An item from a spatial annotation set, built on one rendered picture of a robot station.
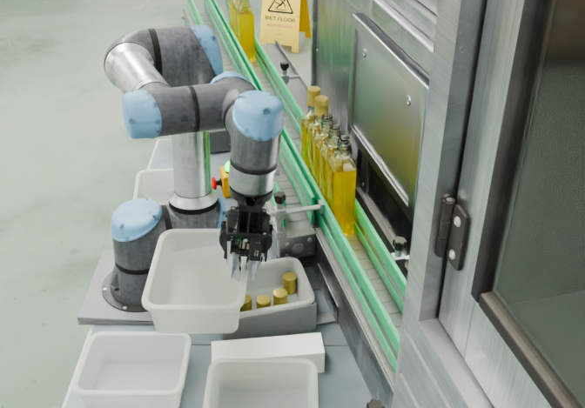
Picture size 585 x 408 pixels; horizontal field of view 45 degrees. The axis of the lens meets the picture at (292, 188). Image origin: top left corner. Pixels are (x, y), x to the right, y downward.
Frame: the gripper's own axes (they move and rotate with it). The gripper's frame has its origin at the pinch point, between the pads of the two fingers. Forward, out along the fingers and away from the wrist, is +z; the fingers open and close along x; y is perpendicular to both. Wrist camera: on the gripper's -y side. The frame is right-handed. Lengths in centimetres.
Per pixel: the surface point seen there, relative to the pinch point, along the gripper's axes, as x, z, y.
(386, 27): 29, -28, -56
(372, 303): 27.2, 13.3, -9.2
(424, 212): 14, -47, 46
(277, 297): 9.6, 28.7, -26.1
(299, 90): 18, 21, -125
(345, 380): 24.5, 33.0, -6.1
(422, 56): 33, -30, -37
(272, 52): 9, 22, -160
